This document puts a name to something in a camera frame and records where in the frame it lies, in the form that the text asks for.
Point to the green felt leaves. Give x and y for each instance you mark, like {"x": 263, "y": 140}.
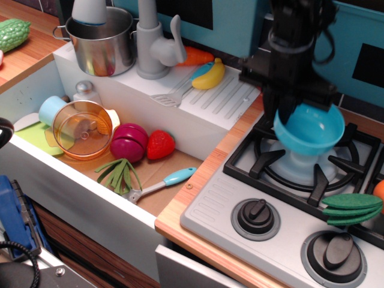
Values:
{"x": 350, "y": 209}

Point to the right black stove knob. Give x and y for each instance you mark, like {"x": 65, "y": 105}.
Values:
{"x": 334, "y": 259}

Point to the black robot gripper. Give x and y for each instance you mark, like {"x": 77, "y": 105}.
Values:
{"x": 286, "y": 80}

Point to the grey peeler blue handle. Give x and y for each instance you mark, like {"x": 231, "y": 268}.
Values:
{"x": 174, "y": 178}

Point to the purple toy plum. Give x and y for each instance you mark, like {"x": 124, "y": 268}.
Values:
{"x": 129, "y": 142}

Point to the yellow toy banana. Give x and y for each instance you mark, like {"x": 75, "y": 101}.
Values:
{"x": 212, "y": 77}

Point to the green felt strips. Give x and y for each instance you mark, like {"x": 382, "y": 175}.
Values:
{"x": 117, "y": 175}

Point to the white burner cap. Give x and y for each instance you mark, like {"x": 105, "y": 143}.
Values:
{"x": 299, "y": 168}

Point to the orange toy fruit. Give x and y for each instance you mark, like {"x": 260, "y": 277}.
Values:
{"x": 378, "y": 190}

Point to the green toy bitter gourd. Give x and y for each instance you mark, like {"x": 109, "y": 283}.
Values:
{"x": 14, "y": 32}

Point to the orange toy carrot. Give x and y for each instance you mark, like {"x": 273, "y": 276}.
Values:
{"x": 196, "y": 57}

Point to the white toy knife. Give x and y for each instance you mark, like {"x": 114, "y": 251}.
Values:
{"x": 26, "y": 121}

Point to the left black stove knob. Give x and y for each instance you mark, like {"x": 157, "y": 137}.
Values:
{"x": 255, "y": 220}

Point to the grey spatula blue handle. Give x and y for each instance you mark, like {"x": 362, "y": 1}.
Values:
{"x": 175, "y": 98}

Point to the stainless steel pot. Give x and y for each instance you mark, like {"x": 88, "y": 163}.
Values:
{"x": 105, "y": 50}

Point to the red toy strawberry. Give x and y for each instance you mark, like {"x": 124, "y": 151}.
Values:
{"x": 160, "y": 145}

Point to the blue plastic bowl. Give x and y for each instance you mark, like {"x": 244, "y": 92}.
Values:
{"x": 309, "y": 130}

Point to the white blue bottle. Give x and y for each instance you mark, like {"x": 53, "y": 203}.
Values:
{"x": 90, "y": 12}

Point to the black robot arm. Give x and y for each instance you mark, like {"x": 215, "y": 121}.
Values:
{"x": 299, "y": 37}

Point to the white toy sink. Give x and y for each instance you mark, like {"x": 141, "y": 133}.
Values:
{"x": 36, "y": 71}

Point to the grey toy stove top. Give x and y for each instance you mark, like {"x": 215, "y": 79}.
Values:
{"x": 209, "y": 216}

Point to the light blue plastic cup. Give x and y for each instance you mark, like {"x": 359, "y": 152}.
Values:
{"x": 50, "y": 108}

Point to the grey toy faucet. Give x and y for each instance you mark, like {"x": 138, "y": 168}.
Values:
{"x": 155, "y": 53}

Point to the orange transparent plastic bowl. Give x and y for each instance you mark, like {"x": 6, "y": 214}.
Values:
{"x": 83, "y": 129}

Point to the black stove knob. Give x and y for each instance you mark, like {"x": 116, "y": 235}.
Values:
{"x": 255, "y": 220}
{"x": 334, "y": 259}

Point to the light green cutting board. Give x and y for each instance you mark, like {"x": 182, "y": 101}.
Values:
{"x": 35, "y": 135}

